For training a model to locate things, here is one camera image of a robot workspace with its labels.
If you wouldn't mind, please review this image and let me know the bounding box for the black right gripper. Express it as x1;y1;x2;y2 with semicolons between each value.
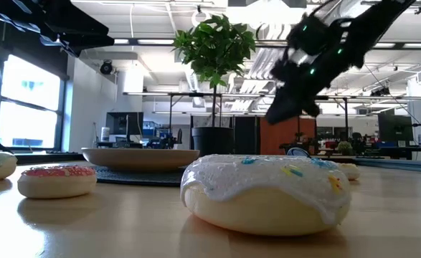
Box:
265;49;335;125

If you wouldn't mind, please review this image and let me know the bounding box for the orange partition panel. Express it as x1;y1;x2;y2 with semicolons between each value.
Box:
260;117;316;156

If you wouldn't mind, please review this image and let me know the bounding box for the blue grey round object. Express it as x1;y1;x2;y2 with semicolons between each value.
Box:
286;147;311;159

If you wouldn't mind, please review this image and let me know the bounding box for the black partition panel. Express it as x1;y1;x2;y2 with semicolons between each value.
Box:
234;115;261;156

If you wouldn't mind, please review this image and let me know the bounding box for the small green desk plant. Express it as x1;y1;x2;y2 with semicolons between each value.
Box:
336;140;354;156

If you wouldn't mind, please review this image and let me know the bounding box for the cream plain donut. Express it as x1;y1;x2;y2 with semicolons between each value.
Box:
337;163;361;181

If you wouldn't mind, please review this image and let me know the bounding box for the black plant pot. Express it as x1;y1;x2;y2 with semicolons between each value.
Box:
191;126;235;158

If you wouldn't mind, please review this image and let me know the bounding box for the white frosted sprinkled donut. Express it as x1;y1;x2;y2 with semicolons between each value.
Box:
180;153;352;237

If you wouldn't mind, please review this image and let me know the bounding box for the black computer monitor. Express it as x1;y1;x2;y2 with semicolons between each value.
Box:
105;111;145;136
377;113;415;143

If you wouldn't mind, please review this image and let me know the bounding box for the green leafy potted tree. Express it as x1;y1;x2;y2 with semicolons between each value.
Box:
172;14;257;128

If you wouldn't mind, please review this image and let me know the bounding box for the wooden plate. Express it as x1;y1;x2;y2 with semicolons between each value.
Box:
81;147;201;172

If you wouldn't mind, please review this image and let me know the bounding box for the black round placemat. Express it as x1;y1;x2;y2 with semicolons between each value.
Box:
91;165;186;188

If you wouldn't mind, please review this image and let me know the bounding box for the black round ceiling speaker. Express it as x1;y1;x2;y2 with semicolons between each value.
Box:
99;59;114;75

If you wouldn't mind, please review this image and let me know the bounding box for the pink frosted donut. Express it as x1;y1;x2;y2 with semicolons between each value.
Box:
17;165;98;199

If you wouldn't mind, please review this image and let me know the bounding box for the large office window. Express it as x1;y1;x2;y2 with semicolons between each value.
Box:
0;53;62;151

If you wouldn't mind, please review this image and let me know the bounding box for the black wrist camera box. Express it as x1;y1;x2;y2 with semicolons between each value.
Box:
287;13;344;65

